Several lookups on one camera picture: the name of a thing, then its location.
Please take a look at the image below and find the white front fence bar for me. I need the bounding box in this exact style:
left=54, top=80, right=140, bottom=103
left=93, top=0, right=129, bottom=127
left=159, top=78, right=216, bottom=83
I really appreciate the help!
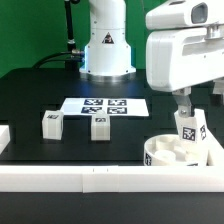
left=0, top=165, right=224, bottom=193

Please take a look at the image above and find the black pole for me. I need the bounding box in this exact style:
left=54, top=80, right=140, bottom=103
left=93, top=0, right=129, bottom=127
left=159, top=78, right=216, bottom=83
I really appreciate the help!
left=64, top=0, right=80, bottom=52

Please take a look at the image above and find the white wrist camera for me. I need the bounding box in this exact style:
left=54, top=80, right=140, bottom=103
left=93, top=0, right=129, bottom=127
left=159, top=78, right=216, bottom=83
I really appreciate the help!
left=145, top=0, right=224, bottom=30

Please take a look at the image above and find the white left fence bar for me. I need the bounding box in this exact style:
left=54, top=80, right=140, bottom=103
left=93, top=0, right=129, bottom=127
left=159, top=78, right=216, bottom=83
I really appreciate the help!
left=0, top=125, right=10, bottom=154

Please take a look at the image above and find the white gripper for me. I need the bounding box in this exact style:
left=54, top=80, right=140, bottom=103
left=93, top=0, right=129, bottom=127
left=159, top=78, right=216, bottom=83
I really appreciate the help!
left=146, top=28, right=224, bottom=118

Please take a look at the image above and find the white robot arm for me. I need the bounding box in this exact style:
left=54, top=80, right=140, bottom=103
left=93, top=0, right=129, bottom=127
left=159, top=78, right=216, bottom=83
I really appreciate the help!
left=80, top=0, right=224, bottom=117

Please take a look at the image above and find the white round stool seat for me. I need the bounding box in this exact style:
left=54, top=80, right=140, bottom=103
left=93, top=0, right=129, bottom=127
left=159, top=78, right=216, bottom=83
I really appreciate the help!
left=143, top=134, right=209, bottom=167

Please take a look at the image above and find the black cable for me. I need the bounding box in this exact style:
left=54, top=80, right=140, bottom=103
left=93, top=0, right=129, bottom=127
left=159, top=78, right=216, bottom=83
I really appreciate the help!
left=32, top=49, right=87, bottom=69

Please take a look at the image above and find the white marker sheet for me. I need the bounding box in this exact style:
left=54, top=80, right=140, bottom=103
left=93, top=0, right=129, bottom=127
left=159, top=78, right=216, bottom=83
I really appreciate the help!
left=60, top=98, right=149, bottom=117

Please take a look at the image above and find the white fence bar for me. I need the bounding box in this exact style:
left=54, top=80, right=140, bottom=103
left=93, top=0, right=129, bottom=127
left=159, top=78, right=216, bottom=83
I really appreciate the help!
left=0, top=165, right=224, bottom=193
left=0, top=125, right=10, bottom=154

